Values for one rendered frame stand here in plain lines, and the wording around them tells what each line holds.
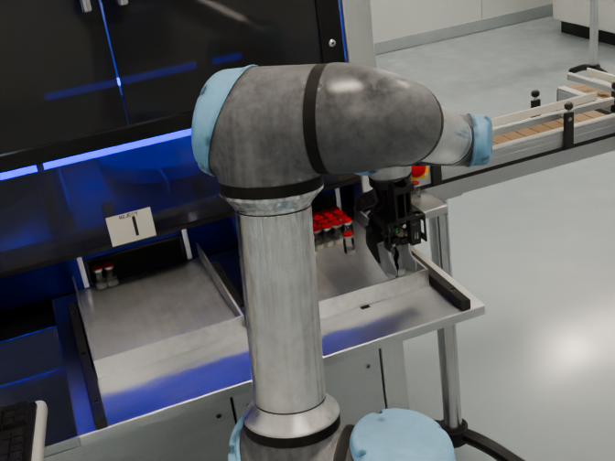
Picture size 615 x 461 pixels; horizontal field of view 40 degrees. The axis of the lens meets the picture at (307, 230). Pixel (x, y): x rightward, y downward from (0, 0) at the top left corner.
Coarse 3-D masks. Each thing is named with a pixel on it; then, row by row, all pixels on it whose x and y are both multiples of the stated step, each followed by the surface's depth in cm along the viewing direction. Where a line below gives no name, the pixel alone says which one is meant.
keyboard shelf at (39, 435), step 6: (42, 402) 148; (42, 408) 146; (42, 414) 145; (36, 420) 143; (42, 420) 144; (36, 426) 141; (42, 426) 142; (36, 432) 140; (42, 432) 141; (36, 438) 139; (42, 438) 139; (36, 444) 137; (42, 444) 138; (36, 450) 136; (42, 450) 137; (36, 456) 134; (42, 456) 136
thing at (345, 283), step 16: (352, 224) 179; (320, 256) 167; (336, 256) 167; (352, 256) 166; (368, 256) 165; (320, 272) 162; (336, 272) 161; (352, 272) 160; (368, 272) 159; (416, 272) 150; (320, 288) 156; (336, 288) 155; (352, 288) 154; (368, 288) 147; (384, 288) 149; (400, 288) 150; (416, 288) 151; (320, 304) 145; (336, 304) 146; (352, 304) 147; (368, 304) 149
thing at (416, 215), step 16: (384, 192) 140; (400, 192) 136; (384, 208) 142; (400, 208) 139; (416, 208) 141; (368, 224) 145; (384, 224) 138; (400, 224) 139; (416, 224) 139; (384, 240) 140; (400, 240) 140; (416, 240) 140
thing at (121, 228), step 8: (120, 216) 157; (128, 216) 157; (136, 216) 158; (144, 216) 159; (112, 224) 157; (120, 224) 157; (128, 224) 158; (144, 224) 159; (152, 224) 160; (112, 232) 157; (120, 232) 158; (128, 232) 159; (144, 232) 160; (152, 232) 160; (112, 240) 158; (120, 240) 159; (128, 240) 159; (136, 240) 160
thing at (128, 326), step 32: (96, 288) 168; (128, 288) 166; (160, 288) 164; (192, 288) 162; (224, 288) 154; (96, 320) 156; (128, 320) 154; (160, 320) 153; (192, 320) 151; (224, 320) 143; (96, 352) 146; (128, 352) 139; (160, 352) 141
